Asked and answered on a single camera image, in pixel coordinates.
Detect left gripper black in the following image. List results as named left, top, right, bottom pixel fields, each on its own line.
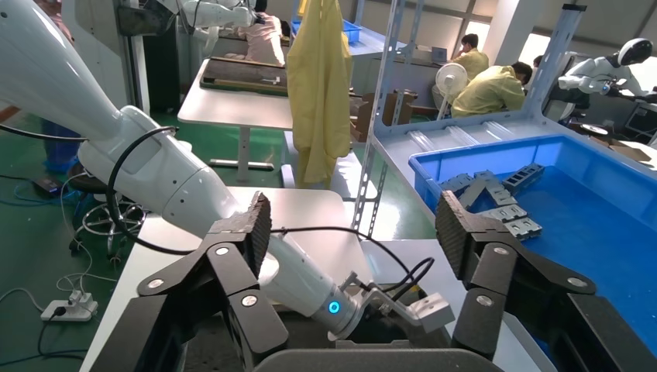
left=359, top=302, right=450, bottom=346

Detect black round stool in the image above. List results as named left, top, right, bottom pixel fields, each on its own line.
left=67, top=161, right=149, bottom=260

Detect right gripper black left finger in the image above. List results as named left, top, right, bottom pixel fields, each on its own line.
left=136, top=191, right=290, bottom=370

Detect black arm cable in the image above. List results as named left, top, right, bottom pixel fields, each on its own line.
left=105, top=126, right=436, bottom=304

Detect white table with pedestal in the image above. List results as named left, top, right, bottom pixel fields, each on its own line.
left=177, top=57, right=294, bottom=184

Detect small blue plastic bin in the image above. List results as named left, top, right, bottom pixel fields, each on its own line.
left=291, top=19, right=363, bottom=43

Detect bent person in yellow coat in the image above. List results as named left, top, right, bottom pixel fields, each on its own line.
left=450, top=61, right=534, bottom=119

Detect black tray with wooden rim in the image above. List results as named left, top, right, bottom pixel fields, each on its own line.
left=200, top=56, right=290, bottom=97

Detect white power strip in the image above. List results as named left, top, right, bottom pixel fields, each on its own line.
left=40, top=290, right=99, bottom=323

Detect seated person in yellow coat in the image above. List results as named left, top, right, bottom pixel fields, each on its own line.
left=451, top=33, right=490, bottom=82

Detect open cardboard boxes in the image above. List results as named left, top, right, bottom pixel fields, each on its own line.
left=350, top=91, right=418, bottom=143

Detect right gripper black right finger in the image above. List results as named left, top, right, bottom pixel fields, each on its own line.
left=435, top=190, right=598, bottom=361

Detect black power adapter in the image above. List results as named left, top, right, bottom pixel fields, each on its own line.
left=32, top=176, right=64, bottom=200

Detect large blue plastic bin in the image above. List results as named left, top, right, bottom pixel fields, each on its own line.
left=408, top=134, right=657, bottom=357

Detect white standing fan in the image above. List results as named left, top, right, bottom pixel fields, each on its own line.
left=435, top=62, right=470, bottom=122

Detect dark open metal bracket part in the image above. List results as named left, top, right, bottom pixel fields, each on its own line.
left=501, top=163, right=546, bottom=195

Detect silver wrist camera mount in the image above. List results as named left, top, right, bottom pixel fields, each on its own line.
left=340, top=270, right=457, bottom=335

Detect hanging yellow coat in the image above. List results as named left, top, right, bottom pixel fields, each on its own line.
left=285, top=0, right=355, bottom=190

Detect person in pink coat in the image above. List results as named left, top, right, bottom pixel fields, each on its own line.
left=225, top=0, right=293, bottom=67

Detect grey metal bracket part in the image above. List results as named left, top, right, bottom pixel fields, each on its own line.
left=459, top=170, right=498, bottom=211
left=501, top=217, right=544, bottom=243
left=476, top=204, right=530, bottom=223
left=440, top=173, right=474, bottom=195
left=484, top=178, right=513, bottom=208

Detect white humanoid robot black visor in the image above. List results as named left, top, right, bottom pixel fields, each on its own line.
left=556, top=37, right=657, bottom=106

